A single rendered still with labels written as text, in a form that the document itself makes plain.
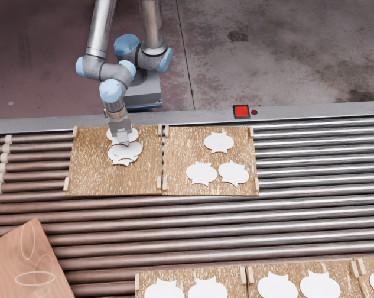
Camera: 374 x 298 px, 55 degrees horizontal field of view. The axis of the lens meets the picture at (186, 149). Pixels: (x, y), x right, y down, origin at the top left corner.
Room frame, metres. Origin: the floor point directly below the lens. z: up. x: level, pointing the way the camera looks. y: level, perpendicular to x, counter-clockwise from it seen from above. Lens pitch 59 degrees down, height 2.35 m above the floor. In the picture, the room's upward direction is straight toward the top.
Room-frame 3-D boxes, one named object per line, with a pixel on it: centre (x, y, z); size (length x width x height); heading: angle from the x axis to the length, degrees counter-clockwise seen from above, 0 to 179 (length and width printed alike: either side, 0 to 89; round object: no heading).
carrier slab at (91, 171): (0.80, 0.32, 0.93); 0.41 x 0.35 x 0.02; 91
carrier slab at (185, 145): (0.80, -0.10, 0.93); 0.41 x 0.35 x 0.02; 90
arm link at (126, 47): (1.26, 0.27, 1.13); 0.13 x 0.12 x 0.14; 72
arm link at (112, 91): (0.85, 0.27, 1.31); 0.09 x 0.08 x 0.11; 162
